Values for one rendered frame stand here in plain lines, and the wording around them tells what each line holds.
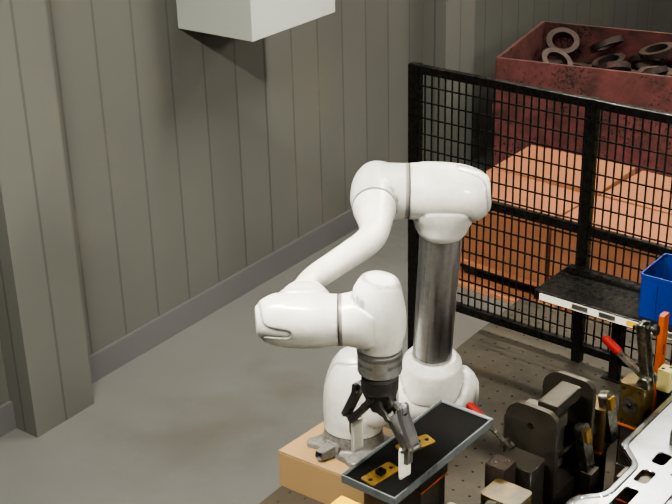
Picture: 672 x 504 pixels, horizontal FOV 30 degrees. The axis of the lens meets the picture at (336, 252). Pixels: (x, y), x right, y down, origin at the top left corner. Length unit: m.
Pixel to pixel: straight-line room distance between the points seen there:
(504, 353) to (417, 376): 0.86
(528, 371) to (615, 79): 3.05
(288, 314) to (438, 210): 0.62
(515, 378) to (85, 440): 1.85
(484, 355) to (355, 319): 1.64
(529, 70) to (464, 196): 3.99
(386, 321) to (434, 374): 0.80
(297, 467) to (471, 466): 0.48
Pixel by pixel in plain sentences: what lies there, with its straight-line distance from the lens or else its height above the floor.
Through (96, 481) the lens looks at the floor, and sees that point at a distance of 4.73.
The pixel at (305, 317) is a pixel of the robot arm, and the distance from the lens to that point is 2.38.
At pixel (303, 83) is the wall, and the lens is 6.00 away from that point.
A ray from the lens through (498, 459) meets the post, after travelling 2.79.
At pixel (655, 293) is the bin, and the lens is 3.51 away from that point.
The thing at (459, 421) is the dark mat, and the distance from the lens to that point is 2.80.
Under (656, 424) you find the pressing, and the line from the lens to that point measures 3.14.
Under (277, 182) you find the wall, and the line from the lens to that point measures 5.98.
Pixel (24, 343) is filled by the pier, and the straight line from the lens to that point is 4.83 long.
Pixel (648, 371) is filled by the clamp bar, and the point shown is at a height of 1.09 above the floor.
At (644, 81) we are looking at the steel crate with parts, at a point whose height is 0.72.
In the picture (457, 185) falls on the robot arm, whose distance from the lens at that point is 2.87.
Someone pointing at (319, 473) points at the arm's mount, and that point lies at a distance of 3.28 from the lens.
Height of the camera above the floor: 2.66
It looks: 25 degrees down
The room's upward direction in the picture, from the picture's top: 1 degrees counter-clockwise
